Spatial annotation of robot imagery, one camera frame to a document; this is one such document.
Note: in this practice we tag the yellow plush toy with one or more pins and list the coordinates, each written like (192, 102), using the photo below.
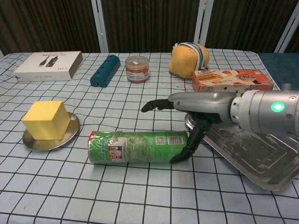
(184, 61)

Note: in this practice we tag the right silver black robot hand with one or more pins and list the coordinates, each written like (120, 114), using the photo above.
(203, 105)

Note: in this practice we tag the teal plastic holder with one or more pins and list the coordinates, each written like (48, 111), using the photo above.
(105, 71)

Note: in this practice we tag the clear jar with red contents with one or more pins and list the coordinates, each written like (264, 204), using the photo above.
(137, 70)

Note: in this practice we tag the orange snack box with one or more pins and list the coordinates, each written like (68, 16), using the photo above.
(224, 80)

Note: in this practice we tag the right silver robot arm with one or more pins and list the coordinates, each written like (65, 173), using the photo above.
(261, 112)

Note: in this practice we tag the white flat product box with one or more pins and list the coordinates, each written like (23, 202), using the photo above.
(46, 65)

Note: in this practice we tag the checked light blue tablecloth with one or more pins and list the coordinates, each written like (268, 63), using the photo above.
(140, 191)

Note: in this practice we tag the rectangular steel tray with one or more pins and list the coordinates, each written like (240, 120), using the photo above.
(257, 163)

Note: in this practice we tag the round steel plate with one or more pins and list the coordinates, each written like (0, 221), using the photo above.
(69, 138)

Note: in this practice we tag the green chips can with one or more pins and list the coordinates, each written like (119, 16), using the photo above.
(140, 147)

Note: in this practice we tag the yellow foam cube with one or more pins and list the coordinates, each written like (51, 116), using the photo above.
(44, 121)

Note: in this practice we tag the white screen frame post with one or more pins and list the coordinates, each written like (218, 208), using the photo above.
(203, 21)
(286, 32)
(101, 25)

